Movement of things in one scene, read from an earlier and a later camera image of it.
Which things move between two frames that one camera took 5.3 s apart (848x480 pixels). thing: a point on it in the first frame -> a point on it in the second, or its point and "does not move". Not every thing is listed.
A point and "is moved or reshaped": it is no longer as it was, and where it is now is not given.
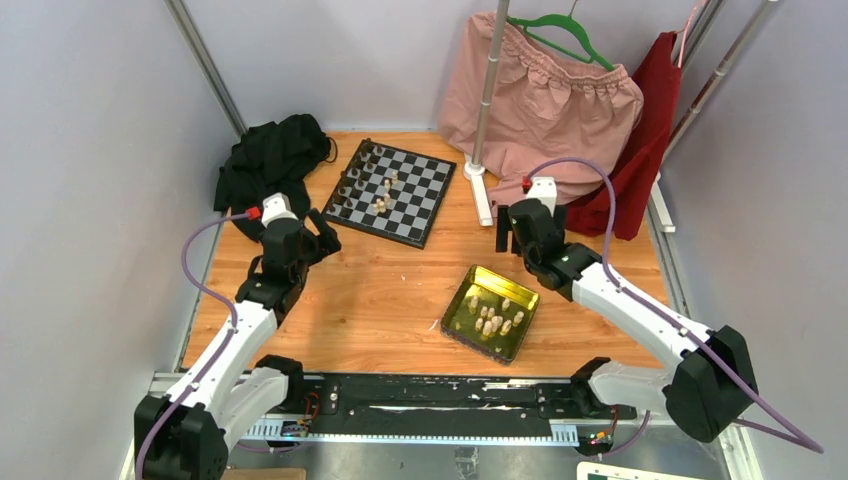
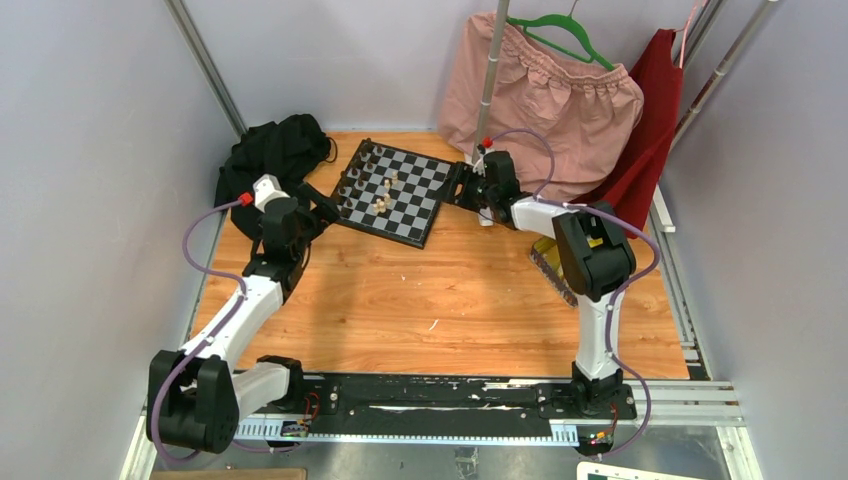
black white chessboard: x=391 y=193 does not move
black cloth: x=269 y=158 does not move
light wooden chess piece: x=379 y=206 does not move
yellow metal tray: x=490 y=315 is moved or reshaped
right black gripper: x=503 y=229 -> x=462 y=174
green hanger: x=565 y=18 does not move
